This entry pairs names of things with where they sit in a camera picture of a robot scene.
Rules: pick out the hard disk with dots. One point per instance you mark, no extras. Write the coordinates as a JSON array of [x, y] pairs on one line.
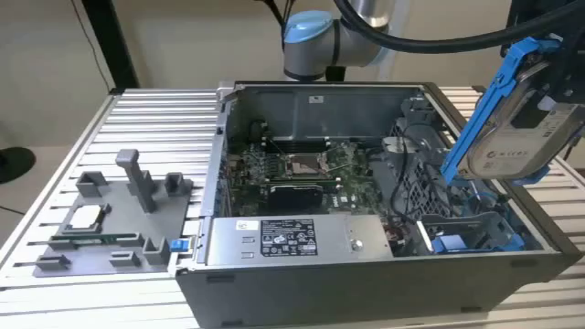
[[502, 154]]

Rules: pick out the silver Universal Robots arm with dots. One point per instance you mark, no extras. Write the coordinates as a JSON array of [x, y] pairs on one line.
[[310, 51]]

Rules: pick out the blue plastic disk carrier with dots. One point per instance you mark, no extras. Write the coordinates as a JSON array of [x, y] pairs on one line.
[[449, 244]]

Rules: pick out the black RAM slot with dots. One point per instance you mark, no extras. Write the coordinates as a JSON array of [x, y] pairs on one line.
[[291, 140], [297, 148]]

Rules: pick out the grey perforated drive cage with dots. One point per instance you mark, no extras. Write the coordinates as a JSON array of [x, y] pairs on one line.
[[419, 185]]

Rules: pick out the green motherboard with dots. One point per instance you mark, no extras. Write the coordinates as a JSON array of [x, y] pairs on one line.
[[351, 178]]

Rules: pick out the CPU socket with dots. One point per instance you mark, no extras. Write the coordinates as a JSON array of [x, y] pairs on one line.
[[303, 166]]

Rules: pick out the dark rear case fan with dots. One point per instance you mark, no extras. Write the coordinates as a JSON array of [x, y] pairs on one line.
[[257, 128]]

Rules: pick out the black graphics card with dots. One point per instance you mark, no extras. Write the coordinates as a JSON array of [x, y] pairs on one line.
[[291, 197]]

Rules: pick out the dark grey PC case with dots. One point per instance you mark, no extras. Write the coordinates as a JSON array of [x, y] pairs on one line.
[[319, 294]]

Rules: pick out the silver power supply unit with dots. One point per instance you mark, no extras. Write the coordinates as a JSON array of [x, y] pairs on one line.
[[228, 246]]

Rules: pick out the small blue case latch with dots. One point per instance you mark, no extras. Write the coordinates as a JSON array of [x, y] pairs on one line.
[[177, 245]]

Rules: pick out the grey parts rack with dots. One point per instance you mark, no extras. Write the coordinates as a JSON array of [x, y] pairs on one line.
[[118, 212]]

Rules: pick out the green RAM stick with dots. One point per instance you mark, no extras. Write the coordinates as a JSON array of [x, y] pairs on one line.
[[105, 237]]

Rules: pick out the silver CPU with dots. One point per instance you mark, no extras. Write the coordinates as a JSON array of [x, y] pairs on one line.
[[84, 217]]

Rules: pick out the black round stand base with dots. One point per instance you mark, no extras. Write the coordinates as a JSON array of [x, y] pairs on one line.
[[16, 164]]

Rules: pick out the black upright post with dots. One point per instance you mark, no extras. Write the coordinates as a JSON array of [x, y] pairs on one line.
[[109, 41]]

